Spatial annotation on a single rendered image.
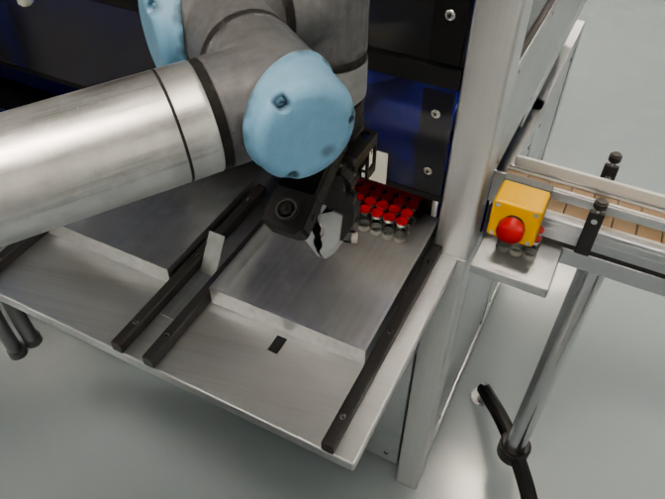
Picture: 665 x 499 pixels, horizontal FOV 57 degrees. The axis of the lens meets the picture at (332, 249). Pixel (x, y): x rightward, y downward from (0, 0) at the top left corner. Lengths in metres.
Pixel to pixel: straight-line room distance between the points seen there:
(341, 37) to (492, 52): 0.32
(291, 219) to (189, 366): 0.39
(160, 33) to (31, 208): 0.18
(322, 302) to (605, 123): 2.39
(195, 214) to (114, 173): 0.75
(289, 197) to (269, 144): 0.21
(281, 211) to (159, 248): 0.52
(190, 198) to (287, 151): 0.78
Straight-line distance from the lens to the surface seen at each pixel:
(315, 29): 0.54
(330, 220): 0.68
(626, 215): 1.08
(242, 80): 0.40
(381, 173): 0.99
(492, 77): 0.84
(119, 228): 1.14
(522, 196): 0.95
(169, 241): 1.09
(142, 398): 1.97
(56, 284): 1.08
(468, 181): 0.94
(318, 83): 0.38
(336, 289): 0.98
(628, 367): 2.16
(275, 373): 0.89
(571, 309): 1.26
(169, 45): 0.50
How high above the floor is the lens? 1.62
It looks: 45 degrees down
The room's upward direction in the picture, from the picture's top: straight up
